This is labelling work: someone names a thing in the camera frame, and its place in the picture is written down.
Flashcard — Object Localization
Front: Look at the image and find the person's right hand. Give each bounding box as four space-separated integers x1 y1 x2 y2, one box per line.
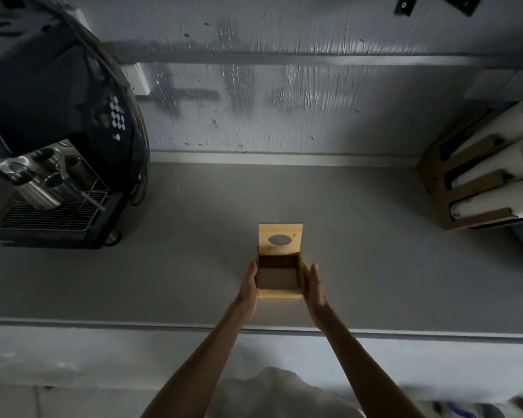
302 263 332 330

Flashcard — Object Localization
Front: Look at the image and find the person's left hand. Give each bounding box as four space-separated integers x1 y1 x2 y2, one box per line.
233 260 259 318

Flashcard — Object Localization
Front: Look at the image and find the wooden box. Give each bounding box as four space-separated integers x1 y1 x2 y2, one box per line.
255 223 306 300

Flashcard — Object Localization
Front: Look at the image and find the person's left forearm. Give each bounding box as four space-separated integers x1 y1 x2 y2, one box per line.
140 302 255 418

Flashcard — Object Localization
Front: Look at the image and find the person's right forearm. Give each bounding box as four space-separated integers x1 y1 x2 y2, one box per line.
315 305 425 418

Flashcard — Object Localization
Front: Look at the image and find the person's white shirt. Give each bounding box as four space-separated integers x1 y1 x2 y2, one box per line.
207 366 367 418

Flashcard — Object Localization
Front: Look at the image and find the wooden cup dispenser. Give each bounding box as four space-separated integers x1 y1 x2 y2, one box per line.
417 109 523 231

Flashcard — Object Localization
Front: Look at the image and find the stack of white paper cups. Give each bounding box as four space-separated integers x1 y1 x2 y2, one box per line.
451 96 523 157
450 176 523 222
449 136 523 190

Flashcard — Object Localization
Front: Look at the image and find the metal milk jug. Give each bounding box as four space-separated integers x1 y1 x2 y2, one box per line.
0 156 106 212

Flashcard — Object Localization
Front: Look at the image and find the black espresso machine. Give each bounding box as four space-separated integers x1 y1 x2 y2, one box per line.
0 0 151 250

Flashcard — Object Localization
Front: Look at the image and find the white wall socket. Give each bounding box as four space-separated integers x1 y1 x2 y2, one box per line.
124 63 151 96

